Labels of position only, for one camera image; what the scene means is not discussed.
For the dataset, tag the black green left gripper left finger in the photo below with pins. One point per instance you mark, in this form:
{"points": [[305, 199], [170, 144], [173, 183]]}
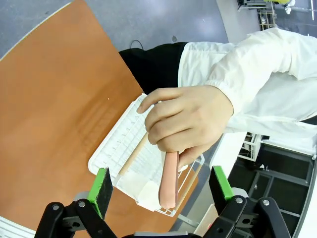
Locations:
{"points": [[101, 196]]}

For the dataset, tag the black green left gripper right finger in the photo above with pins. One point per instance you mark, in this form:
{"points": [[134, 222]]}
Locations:
{"points": [[223, 193]]}

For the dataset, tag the pink lint roller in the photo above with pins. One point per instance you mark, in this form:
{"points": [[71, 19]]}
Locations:
{"points": [[168, 183]]}

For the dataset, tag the person's right forearm white sleeve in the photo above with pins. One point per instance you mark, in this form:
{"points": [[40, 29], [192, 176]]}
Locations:
{"points": [[247, 81]]}

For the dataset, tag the person's right hand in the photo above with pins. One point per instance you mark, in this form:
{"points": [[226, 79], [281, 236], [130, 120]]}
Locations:
{"points": [[190, 116]]}

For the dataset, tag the white side table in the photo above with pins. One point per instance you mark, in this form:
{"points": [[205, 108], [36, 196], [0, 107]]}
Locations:
{"points": [[227, 153]]}

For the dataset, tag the white drip tray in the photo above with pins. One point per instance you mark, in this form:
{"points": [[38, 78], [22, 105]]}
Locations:
{"points": [[104, 153]]}

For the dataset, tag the white plastic rack insert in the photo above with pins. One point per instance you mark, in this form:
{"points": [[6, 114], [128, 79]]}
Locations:
{"points": [[146, 193]]}

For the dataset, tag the person's white jacket torso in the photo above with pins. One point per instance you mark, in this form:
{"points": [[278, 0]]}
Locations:
{"points": [[195, 62]]}

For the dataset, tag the person's black trousers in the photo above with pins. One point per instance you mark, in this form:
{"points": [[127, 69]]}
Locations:
{"points": [[153, 67]]}

